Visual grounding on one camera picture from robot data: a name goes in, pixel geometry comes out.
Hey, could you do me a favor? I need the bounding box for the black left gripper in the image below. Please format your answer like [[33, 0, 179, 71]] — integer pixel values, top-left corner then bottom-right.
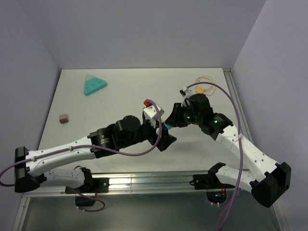
[[120, 117, 176, 151]]

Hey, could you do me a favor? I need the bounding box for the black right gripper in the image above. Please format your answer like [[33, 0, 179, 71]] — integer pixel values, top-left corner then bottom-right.
[[165, 103, 202, 128]]

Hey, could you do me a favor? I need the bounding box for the teal USB charger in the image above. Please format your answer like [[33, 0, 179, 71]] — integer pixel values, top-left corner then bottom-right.
[[163, 123, 173, 130]]

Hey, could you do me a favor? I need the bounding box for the yellow charger with cable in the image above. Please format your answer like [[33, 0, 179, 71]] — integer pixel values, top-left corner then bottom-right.
[[195, 87, 205, 93]]

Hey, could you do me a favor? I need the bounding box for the brown cube charger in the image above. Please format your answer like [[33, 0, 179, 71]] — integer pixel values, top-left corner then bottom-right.
[[59, 114, 69, 124]]

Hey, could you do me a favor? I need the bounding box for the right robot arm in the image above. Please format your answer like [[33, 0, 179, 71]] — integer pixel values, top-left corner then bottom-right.
[[166, 94, 291, 207]]

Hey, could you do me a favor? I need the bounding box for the teal triangular sheet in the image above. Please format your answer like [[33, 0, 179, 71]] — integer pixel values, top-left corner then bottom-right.
[[83, 74, 107, 96]]

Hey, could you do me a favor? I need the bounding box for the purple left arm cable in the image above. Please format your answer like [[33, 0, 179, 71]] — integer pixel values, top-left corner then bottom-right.
[[0, 99, 163, 213]]

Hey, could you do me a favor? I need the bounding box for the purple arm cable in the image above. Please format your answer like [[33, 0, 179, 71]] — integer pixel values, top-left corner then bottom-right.
[[0, 99, 163, 213], [186, 82, 243, 231]]

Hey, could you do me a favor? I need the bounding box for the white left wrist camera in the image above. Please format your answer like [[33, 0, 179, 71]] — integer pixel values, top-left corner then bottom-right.
[[142, 99, 164, 128]]

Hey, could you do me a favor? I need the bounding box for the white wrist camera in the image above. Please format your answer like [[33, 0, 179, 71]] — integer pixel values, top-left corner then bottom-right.
[[180, 87, 195, 107], [142, 99, 164, 128]]

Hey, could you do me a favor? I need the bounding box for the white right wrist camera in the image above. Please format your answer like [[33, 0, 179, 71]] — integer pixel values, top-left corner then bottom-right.
[[180, 87, 195, 107]]

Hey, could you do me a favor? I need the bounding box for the aluminium table frame rail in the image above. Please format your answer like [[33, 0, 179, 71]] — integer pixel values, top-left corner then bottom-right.
[[12, 68, 289, 231]]

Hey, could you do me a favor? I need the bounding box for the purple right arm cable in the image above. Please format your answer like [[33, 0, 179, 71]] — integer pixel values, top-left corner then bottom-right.
[[186, 82, 243, 231]]

